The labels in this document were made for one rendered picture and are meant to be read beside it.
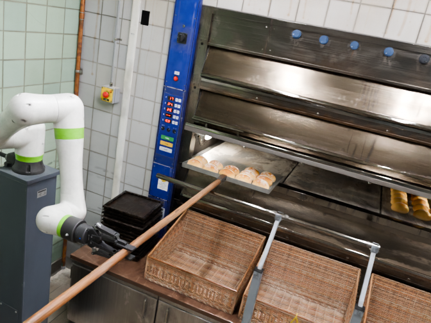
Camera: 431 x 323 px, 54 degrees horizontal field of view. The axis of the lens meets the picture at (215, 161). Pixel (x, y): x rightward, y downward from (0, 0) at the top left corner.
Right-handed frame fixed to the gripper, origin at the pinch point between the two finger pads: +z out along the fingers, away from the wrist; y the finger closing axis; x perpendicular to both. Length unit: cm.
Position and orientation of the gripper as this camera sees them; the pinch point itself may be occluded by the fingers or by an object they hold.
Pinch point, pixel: (126, 250)
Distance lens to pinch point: 162.7
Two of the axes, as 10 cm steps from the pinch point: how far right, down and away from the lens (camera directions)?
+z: 9.1, 2.9, -3.0
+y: -1.9, 9.3, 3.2
